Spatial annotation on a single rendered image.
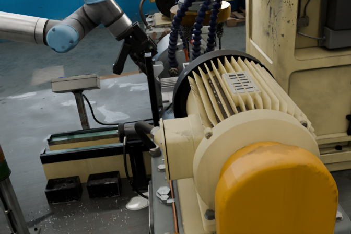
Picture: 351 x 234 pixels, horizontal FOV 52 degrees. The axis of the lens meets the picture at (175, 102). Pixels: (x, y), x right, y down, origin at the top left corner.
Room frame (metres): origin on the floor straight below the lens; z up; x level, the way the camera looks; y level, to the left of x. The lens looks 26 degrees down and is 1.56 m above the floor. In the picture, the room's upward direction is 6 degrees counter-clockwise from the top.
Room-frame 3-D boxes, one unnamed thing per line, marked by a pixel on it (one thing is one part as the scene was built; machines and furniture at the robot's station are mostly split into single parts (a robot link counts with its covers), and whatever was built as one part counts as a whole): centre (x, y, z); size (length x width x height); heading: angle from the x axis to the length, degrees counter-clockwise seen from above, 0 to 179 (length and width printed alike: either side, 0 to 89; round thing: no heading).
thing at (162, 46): (1.43, -0.05, 1.04); 0.37 x 0.25 x 0.25; 2
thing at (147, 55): (0.94, 0.06, 1.12); 0.04 x 0.03 x 0.26; 92
